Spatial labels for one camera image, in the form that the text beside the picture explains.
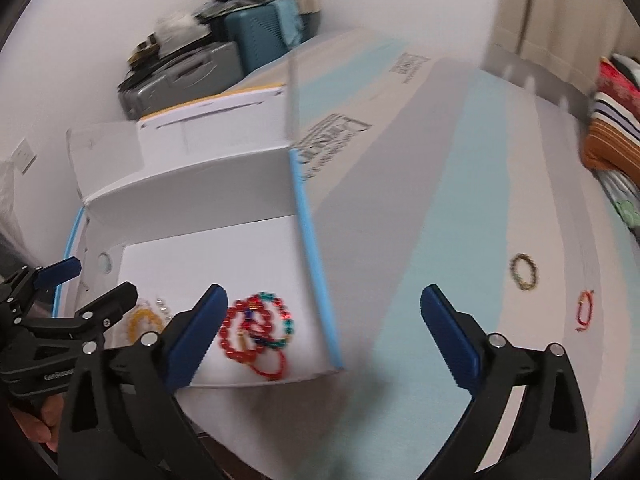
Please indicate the teal suitcase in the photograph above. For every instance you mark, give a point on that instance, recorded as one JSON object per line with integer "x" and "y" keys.
{"x": 260, "y": 40}

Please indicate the floral quilt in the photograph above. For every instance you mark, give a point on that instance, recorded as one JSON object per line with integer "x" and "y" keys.
{"x": 625, "y": 205}

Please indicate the beige window curtain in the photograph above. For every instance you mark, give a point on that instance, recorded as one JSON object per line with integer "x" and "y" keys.
{"x": 560, "y": 10}

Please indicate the person's left hand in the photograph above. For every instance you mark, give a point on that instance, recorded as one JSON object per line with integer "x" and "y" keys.
{"x": 44, "y": 417}

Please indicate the blue and yellow cardboard box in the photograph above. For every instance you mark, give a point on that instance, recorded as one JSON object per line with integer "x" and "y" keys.
{"x": 200, "y": 240}

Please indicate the teal cloth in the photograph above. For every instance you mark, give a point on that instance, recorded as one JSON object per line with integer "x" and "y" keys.
{"x": 292, "y": 22}

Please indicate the white plastic bag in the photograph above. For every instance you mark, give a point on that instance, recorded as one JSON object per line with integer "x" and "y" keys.
{"x": 174, "y": 26}

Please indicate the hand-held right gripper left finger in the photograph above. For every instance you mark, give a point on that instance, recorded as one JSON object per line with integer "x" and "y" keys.
{"x": 192, "y": 340}

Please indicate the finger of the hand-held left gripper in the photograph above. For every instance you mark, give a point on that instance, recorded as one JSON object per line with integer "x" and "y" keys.
{"x": 60, "y": 268}
{"x": 114, "y": 301}

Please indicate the white wall socket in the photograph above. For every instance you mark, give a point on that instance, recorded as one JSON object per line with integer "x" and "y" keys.
{"x": 23, "y": 156}

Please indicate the clear plastic bag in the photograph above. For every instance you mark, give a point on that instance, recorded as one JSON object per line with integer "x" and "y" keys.
{"x": 17, "y": 210}

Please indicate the striped pillow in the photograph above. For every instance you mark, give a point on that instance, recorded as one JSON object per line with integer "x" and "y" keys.
{"x": 615, "y": 130}

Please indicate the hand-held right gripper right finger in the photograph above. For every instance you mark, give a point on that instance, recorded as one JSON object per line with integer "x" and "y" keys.
{"x": 450, "y": 337}

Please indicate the striped bed sheet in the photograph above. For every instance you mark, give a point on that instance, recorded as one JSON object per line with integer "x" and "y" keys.
{"x": 440, "y": 210}

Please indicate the grey suitcase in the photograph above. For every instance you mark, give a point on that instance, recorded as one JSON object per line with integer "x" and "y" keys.
{"x": 185, "y": 80}

